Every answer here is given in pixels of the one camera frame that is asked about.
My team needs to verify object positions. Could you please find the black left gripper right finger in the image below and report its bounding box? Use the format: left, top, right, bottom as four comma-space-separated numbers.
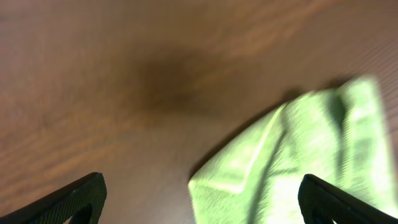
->
298, 174, 397, 224

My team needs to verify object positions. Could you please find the light green microfiber cloth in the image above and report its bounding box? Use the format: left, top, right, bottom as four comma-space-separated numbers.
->
188, 77, 397, 223

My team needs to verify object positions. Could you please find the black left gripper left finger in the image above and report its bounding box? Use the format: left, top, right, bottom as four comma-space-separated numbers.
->
1, 172, 107, 224

